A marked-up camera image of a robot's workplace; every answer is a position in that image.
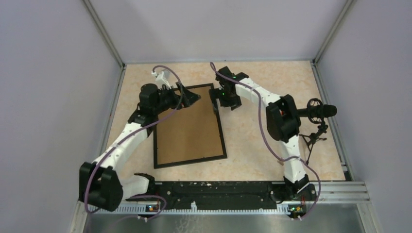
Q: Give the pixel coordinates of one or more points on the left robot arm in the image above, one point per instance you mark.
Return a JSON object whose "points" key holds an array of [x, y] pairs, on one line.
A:
{"points": [[99, 184]]}

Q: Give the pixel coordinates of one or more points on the black microphone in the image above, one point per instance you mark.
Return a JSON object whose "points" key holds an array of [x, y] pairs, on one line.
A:
{"points": [[316, 112]]}

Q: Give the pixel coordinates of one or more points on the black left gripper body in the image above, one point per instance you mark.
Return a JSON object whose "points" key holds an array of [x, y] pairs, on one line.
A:
{"points": [[169, 99]]}

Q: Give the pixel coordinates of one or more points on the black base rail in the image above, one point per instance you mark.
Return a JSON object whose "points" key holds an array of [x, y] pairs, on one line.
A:
{"points": [[227, 195]]}

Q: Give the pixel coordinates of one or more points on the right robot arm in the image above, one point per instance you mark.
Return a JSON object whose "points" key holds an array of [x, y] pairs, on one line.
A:
{"points": [[277, 116]]}

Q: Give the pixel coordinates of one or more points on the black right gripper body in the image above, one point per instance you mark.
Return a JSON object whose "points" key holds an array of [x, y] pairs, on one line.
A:
{"points": [[230, 100]]}

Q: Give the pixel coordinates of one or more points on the brown frame backing board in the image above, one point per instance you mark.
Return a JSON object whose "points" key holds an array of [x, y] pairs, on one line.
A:
{"points": [[190, 135]]}

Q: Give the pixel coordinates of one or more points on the black picture frame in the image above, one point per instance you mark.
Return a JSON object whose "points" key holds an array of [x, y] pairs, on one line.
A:
{"points": [[222, 138]]}

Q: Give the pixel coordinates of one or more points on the aluminium enclosure frame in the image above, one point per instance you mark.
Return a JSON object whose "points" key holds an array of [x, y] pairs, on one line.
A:
{"points": [[336, 193]]}

